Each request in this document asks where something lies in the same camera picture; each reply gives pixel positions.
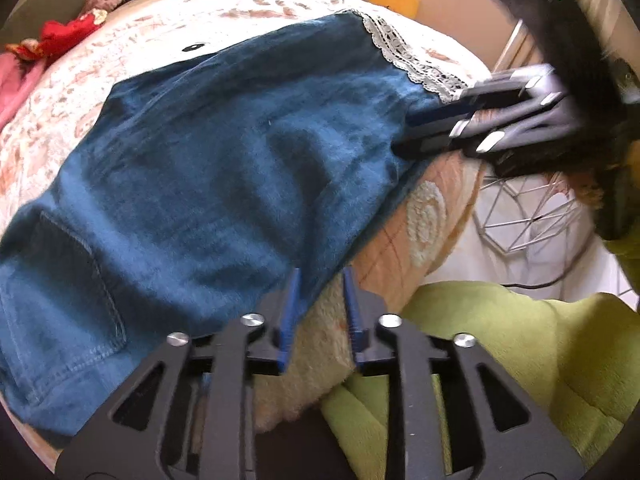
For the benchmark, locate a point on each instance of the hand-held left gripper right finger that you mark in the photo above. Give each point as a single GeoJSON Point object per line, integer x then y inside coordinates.
{"type": "Point", "coordinates": [354, 320]}

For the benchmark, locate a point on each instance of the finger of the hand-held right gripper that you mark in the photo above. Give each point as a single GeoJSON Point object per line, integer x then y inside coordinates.
{"type": "Point", "coordinates": [440, 112]}
{"type": "Point", "coordinates": [430, 146]}

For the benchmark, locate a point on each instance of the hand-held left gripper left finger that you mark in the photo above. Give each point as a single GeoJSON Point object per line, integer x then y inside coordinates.
{"type": "Point", "coordinates": [286, 325]}

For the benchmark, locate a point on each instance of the blue denim pants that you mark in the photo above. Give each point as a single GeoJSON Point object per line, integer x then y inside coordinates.
{"type": "Point", "coordinates": [225, 170]}

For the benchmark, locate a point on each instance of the yellow card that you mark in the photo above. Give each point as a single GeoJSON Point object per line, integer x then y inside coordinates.
{"type": "Point", "coordinates": [392, 1]}

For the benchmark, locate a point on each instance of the lime green fleece garment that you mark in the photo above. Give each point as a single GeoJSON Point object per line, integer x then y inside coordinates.
{"type": "Point", "coordinates": [500, 330]}

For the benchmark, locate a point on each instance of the white and peach printed blanket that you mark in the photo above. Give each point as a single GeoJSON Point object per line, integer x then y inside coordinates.
{"type": "Point", "coordinates": [250, 10]}

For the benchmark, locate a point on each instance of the dusty pink plush cloth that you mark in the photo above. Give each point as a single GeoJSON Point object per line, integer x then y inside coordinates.
{"type": "Point", "coordinates": [107, 0]}

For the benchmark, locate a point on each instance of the pink blanket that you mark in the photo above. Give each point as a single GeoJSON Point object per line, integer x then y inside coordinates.
{"type": "Point", "coordinates": [15, 90]}

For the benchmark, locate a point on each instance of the red patterned cloth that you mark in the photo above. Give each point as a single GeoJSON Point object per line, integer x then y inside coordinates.
{"type": "Point", "coordinates": [60, 35]}

